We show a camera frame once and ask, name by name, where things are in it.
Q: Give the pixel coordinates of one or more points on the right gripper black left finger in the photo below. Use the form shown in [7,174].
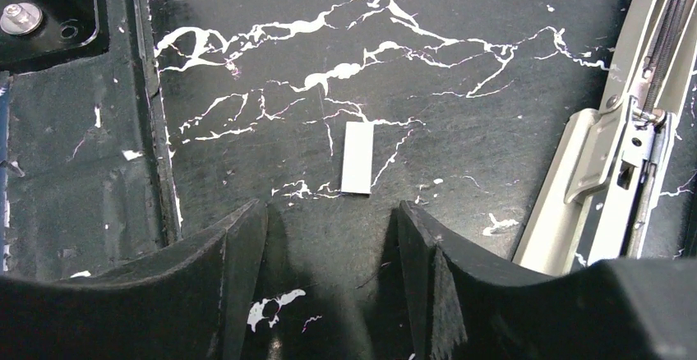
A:
[189,300]

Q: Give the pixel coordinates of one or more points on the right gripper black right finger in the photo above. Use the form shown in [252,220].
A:
[465,302]

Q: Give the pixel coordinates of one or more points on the white stapler black handle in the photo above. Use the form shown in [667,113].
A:
[609,167]

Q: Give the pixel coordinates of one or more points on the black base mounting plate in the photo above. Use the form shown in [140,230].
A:
[38,34]

